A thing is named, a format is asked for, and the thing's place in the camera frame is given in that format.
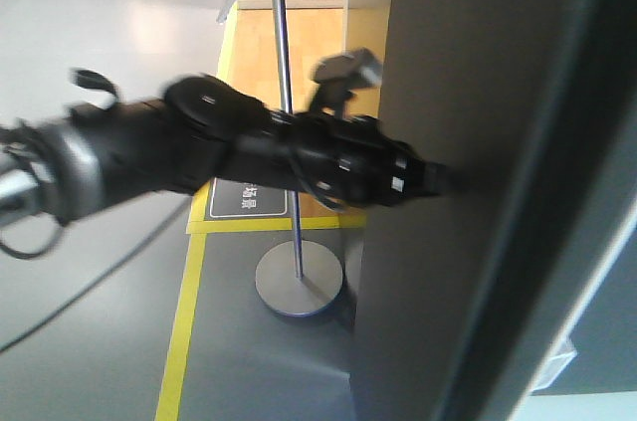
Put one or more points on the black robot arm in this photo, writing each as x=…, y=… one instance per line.
x=200, y=129

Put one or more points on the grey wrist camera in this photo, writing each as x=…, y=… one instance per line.
x=339, y=75

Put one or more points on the lower clear door bin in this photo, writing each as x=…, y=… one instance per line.
x=555, y=365

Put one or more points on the fridge door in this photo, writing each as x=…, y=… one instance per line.
x=531, y=105

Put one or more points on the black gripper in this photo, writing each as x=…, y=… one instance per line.
x=352, y=161

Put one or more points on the grey floor sign sticker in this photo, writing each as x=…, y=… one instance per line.
x=235, y=200

